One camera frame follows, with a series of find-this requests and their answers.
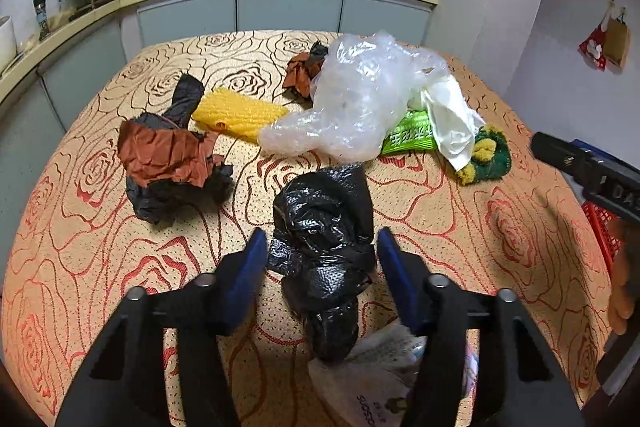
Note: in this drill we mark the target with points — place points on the red hanging bag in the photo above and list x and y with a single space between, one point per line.
594 44

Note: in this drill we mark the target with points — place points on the person's right hand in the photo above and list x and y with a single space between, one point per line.
625 287

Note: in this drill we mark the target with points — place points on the white printed plastic bag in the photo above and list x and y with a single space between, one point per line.
365 382

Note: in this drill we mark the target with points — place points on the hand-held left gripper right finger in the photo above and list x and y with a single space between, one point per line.
395 277

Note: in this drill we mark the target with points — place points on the brown paper bag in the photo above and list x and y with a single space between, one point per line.
617 39

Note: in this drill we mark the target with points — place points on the green and yellow knitted scrubber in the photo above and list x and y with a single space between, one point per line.
492 157

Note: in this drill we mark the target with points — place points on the black plastic bag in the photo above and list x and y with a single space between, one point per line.
320 227

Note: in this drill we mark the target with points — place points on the yellow foam net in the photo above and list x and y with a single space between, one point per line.
235 112

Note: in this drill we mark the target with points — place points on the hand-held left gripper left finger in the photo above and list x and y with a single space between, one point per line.
247 277

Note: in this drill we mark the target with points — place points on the small brown and black wrapper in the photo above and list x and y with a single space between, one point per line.
300 72

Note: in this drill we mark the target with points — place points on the red plastic bin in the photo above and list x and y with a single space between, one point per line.
602 232

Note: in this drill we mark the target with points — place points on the dark standing packet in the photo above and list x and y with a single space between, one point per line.
41 17

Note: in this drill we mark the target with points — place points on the clear plastic bag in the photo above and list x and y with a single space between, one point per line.
350 102

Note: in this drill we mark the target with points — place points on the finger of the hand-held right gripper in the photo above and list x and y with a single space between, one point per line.
552 150

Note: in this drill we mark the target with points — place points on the green snack packet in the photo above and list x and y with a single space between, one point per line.
407 134

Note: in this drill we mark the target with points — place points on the brown and black bag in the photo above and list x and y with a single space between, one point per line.
160 152

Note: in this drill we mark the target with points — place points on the white pot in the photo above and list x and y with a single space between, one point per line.
6 42

